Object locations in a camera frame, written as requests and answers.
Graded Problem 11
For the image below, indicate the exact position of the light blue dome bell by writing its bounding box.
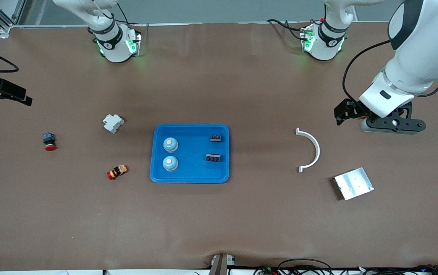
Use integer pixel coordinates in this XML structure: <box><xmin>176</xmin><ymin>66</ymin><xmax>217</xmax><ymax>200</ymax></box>
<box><xmin>163</xmin><ymin>137</ymin><xmax>179</xmax><ymax>153</ymax></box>
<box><xmin>163</xmin><ymin>156</ymin><xmax>179</xmax><ymax>172</ymax></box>

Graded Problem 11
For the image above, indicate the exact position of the red black push button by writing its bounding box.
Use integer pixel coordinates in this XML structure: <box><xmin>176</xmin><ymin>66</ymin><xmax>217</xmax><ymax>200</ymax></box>
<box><xmin>42</xmin><ymin>132</ymin><xmax>57</xmax><ymax>152</ymax></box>

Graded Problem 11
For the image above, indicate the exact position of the square silver metal plate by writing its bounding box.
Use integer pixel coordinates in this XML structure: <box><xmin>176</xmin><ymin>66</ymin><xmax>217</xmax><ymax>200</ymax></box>
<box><xmin>333</xmin><ymin>167</ymin><xmax>375</xmax><ymax>201</ymax></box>

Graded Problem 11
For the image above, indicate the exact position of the white grey plastic clip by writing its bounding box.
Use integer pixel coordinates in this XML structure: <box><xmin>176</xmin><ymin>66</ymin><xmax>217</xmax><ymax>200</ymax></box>
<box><xmin>102</xmin><ymin>114</ymin><xmax>125</xmax><ymax>134</ymax></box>

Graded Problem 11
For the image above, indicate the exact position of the blue plastic tray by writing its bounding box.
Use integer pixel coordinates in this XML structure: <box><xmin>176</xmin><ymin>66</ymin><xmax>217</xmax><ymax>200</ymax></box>
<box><xmin>149</xmin><ymin>123</ymin><xmax>230</xmax><ymax>184</ymax></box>

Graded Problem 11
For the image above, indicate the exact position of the brown table cover mat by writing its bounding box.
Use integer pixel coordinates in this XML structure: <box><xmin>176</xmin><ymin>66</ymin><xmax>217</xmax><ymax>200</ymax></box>
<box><xmin>0</xmin><ymin>21</ymin><xmax>438</xmax><ymax>272</ymax></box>

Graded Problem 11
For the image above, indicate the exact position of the white curved plastic bracket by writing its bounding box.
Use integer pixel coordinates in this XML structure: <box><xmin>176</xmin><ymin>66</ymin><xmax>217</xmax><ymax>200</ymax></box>
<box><xmin>295</xmin><ymin>128</ymin><xmax>321</xmax><ymax>173</ymax></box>

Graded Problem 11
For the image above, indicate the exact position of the aluminium frame corner profile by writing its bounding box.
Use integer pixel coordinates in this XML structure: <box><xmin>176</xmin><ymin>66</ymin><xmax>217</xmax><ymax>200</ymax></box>
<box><xmin>0</xmin><ymin>0</ymin><xmax>26</xmax><ymax>36</ymax></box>

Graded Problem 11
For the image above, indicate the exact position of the black left arm base cable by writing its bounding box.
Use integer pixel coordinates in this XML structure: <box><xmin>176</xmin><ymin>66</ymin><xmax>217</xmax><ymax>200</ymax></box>
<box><xmin>267</xmin><ymin>18</ymin><xmax>308</xmax><ymax>40</ymax></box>

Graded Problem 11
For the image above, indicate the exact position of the black arm base cable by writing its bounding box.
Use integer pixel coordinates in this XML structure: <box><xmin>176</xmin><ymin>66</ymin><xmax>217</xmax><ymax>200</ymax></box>
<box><xmin>116</xmin><ymin>3</ymin><xmax>143</xmax><ymax>28</ymax></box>
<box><xmin>267</xmin><ymin>18</ymin><xmax>308</xmax><ymax>40</ymax></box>

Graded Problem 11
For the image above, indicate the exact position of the red orange black switch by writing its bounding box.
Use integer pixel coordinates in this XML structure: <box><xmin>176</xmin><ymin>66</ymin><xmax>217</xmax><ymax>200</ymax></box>
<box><xmin>107</xmin><ymin>165</ymin><xmax>128</xmax><ymax>180</ymax></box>

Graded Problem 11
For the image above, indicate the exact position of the black right arm base cable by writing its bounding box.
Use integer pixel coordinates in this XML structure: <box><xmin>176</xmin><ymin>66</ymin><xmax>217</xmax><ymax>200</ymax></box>
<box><xmin>116</xmin><ymin>3</ymin><xmax>143</xmax><ymax>28</ymax></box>

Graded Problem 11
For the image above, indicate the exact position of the black looped cable bundle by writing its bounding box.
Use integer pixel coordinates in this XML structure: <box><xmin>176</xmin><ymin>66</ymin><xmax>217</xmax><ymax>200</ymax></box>
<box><xmin>253</xmin><ymin>259</ymin><xmax>334</xmax><ymax>275</ymax></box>

